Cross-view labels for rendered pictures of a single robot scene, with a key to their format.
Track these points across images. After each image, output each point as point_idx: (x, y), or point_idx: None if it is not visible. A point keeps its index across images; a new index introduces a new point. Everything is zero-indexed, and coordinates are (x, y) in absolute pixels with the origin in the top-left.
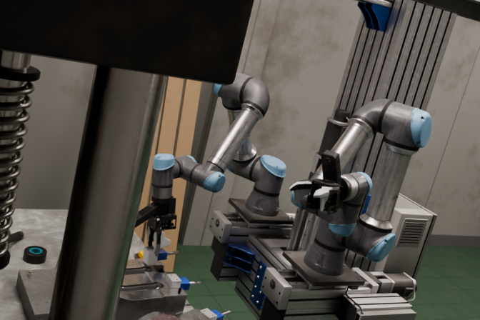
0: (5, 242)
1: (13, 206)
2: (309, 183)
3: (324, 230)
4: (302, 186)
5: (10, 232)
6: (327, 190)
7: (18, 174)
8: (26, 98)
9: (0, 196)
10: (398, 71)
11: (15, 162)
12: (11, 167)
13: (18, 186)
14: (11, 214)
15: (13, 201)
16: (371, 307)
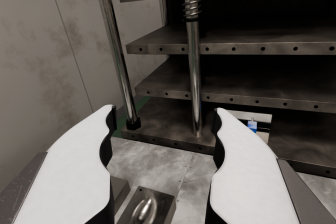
0: (184, 10)
1: None
2: (211, 181)
3: None
4: (217, 148)
5: (188, 9)
6: (56, 143)
7: None
8: None
9: None
10: None
11: None
12: None
13: None
14: None
15: None
16: None
